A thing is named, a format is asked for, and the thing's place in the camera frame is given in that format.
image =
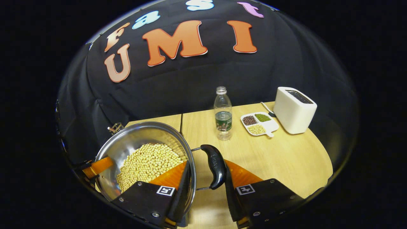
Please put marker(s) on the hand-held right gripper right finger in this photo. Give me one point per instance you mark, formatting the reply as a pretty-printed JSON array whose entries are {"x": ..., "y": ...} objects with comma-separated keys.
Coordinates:
[{"x": 230, "y": 200}]

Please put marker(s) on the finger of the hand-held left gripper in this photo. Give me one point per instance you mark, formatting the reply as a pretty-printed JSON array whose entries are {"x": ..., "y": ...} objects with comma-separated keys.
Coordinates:
[{"x": 98, "y": 166}]

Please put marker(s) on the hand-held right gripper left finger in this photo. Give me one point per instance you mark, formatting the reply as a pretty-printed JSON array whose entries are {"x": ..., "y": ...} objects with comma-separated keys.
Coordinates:
[{"x": 181, "y": 197}]

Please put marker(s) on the small clear square holder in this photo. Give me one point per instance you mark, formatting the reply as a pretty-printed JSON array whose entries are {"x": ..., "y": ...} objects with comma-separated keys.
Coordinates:
[{"x": 116, "y": 128}]

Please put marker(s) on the pile of soybeans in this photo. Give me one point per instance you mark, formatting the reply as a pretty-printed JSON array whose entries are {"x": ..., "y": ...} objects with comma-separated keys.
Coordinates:
[{"x": 146, "y": 162}]

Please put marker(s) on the white divided bean dish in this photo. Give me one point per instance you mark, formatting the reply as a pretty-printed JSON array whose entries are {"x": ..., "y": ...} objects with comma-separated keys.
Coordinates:
[{"x": 268, "y": 125}]

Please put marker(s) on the clear plastic water bottle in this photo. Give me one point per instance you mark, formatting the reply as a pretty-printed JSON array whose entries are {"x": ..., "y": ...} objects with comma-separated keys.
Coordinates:
[{"x": 222, "y": 108}]

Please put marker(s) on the white spoon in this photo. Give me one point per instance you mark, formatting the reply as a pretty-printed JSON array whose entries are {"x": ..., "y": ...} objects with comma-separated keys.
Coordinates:
[{"x": 266, "y": 108}]

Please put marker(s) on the white toaster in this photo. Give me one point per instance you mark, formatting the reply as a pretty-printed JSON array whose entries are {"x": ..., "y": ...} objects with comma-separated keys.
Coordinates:
[{"x": 292, "y": 114}]

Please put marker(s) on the black backdrop cloth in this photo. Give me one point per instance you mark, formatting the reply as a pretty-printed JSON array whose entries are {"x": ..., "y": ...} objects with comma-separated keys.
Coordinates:
[{"x": 190, "y": 76}]

